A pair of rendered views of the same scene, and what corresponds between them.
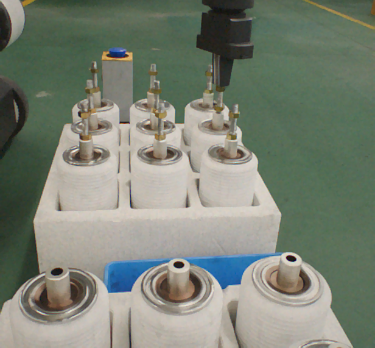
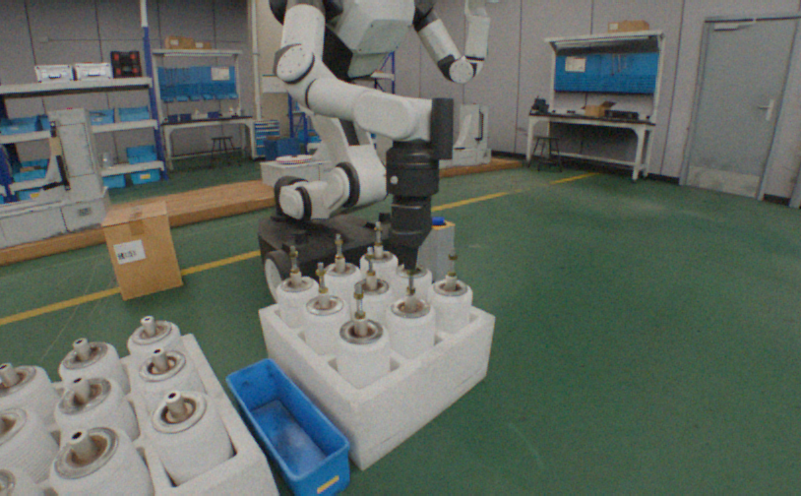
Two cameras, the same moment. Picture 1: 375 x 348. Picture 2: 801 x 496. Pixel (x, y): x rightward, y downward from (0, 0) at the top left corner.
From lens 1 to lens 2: 0.69 m
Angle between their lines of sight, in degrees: 51
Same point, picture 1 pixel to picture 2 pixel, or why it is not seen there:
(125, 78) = (432, 244)
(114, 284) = (273, 375)
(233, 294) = (223, 412)
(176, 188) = (316, 336)
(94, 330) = (139, 355)
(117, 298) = (202, 365)
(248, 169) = (349, 350)
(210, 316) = (144, 388)
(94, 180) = (282, 301)
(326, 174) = (611, 419)
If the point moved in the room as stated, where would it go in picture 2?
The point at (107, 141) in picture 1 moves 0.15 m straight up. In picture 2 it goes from (335, 282) to (330, 218)
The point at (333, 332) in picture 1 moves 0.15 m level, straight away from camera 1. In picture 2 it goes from (201, 482) to (314, 478)
